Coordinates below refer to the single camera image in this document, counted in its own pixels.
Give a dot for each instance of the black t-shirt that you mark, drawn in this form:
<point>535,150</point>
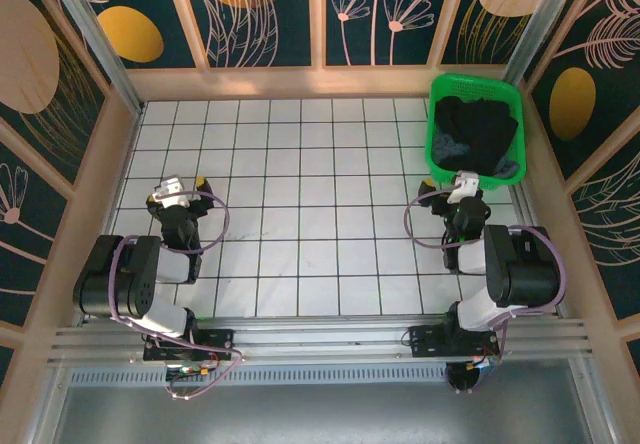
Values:
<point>480,129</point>

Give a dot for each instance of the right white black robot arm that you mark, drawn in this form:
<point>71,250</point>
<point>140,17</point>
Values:
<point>520,269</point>

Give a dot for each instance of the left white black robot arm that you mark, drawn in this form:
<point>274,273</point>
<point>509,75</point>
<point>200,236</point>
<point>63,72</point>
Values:
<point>125,284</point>

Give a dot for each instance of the grey-blue t-shirt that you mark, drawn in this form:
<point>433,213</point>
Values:
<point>446,153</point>

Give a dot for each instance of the green plastic laundry basket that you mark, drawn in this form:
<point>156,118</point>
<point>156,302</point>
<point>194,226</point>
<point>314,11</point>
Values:
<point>477,84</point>

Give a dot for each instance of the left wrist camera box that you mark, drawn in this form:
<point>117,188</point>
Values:
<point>170,190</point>

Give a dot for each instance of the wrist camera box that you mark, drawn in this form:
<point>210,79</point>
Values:
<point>170,190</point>
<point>465,186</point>

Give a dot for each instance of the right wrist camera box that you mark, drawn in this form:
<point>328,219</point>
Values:
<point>465,186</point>

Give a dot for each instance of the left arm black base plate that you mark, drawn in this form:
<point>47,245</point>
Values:
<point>215,339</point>

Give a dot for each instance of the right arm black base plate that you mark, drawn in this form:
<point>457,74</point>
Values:
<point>425,339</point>

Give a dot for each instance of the aluminium mounting rail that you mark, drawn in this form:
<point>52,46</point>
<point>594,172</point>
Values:
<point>320,334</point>

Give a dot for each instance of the aluminium corner post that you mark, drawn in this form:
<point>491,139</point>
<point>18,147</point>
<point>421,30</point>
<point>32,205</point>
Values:
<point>95,34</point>
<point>545,19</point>

